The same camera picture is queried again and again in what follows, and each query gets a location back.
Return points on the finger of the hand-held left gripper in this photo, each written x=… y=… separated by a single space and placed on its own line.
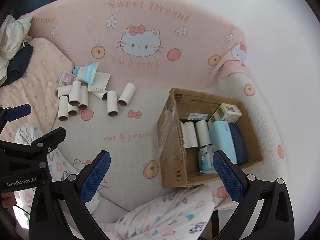
x=18 y=112
x=50 y=137

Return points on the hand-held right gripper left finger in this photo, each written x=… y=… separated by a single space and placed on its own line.
x=97 y=177

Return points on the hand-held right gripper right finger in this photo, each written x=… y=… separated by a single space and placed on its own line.
x=228 y=177

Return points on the pile of paper tubes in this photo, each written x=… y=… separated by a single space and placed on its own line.
x=75 y=95

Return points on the white paper tube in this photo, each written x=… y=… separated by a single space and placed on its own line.
x=189 y=133
x=203 y=132

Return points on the brown cardboard box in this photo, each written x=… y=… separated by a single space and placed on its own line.
x=172 y=160

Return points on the person's left hand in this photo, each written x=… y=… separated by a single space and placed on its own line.
x=7 y=200

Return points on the blue printed tissue packet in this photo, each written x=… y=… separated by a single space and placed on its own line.
x=205 y=158

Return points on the denim glasses case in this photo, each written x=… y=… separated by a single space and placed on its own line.
x=238 y=142

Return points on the pink floral pillow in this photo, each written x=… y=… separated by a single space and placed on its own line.
x=37 y=80

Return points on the light blue case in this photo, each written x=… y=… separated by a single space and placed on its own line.
x=222 y=140

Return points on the navy garment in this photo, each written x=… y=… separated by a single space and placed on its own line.
x=21 y=62

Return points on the pink white small packet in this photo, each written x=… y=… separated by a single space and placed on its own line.
x=67 y=78

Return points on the white green carton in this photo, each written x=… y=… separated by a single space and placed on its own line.
x=212 y=120
x=228 y=112

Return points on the white labelled box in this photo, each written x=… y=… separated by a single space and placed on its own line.
x=197 y=116

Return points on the white printed cloth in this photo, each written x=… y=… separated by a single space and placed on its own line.
x=162 y=212

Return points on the light blue tissue packet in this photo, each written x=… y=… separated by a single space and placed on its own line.
x=86 y=72

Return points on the white garment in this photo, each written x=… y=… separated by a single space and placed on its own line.
x=12 y=35

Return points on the pink white printed mat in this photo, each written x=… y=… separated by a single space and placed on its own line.
x=150 y=17

